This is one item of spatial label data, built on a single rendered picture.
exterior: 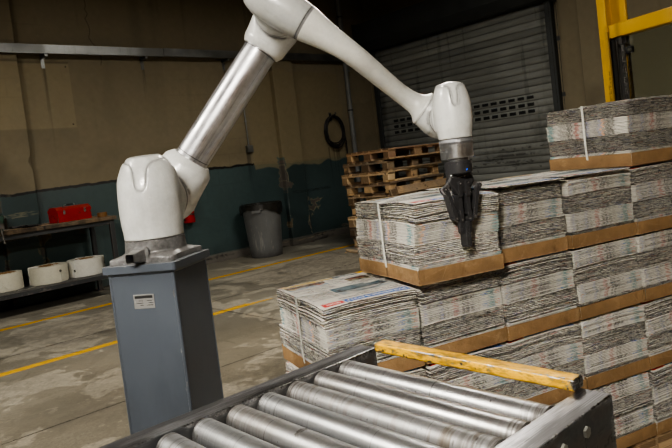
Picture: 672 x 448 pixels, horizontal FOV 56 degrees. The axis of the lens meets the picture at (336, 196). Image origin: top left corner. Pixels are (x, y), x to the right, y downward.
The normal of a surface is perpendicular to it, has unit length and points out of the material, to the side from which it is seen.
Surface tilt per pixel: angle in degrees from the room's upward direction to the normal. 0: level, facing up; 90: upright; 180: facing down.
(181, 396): 90
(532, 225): 90
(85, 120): 90
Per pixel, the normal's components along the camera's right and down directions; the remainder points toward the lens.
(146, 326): -0.24, 0.08
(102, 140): 0.67, -0.04
